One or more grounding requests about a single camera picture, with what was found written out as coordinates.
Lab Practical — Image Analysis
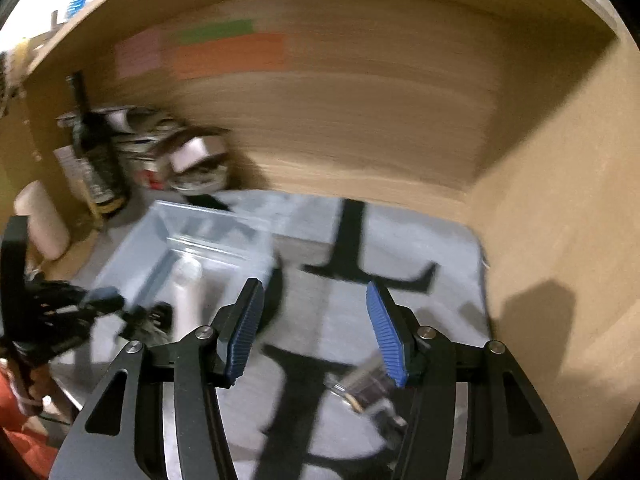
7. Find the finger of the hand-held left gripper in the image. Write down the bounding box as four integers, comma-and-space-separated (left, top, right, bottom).
35, 280, 126, 313
30, 311, 101, 361

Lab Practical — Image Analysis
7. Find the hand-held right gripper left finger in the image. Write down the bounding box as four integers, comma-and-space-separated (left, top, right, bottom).
50, 277, 266, 480

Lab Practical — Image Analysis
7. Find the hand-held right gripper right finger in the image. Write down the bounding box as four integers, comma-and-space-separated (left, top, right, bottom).
366, 281, 581, 480

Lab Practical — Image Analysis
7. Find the silver metal cylinder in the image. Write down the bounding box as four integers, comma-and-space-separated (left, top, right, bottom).
325, 352, 396, 413

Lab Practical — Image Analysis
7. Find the black cable connector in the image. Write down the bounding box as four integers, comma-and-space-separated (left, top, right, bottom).
117, 301, 173, 343

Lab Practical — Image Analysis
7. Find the white handheld device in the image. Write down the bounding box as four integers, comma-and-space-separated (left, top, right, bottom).
170, 255, 205, 341

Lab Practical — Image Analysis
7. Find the clear plastic container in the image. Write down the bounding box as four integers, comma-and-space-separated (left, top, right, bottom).
55, 200, 278, 406

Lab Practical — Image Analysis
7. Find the beige cylinder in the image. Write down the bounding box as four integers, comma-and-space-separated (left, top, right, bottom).
14, 180, 71, 261

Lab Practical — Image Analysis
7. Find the grey printed mat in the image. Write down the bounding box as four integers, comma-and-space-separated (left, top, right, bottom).
50, 190, 493, 480

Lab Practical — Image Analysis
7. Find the dark wine bottle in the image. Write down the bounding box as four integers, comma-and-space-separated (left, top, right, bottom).
67, 72, 128, 218

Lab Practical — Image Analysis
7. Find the white bowl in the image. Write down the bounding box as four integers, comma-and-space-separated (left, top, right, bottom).
167, 160, 228, 196

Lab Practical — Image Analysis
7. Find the stack of magazines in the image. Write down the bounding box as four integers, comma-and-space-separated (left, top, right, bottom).
57, 105, 231, 191

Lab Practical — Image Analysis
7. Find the pink sticky note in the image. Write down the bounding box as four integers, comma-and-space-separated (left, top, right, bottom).
115, 30, 163, 78

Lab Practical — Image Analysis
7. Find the orange sticky note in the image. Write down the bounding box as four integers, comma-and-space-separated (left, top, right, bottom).
167, 32, 287, 80

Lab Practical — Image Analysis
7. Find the green sticky note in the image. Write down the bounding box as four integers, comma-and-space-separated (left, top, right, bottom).
172, 19, 256, 45

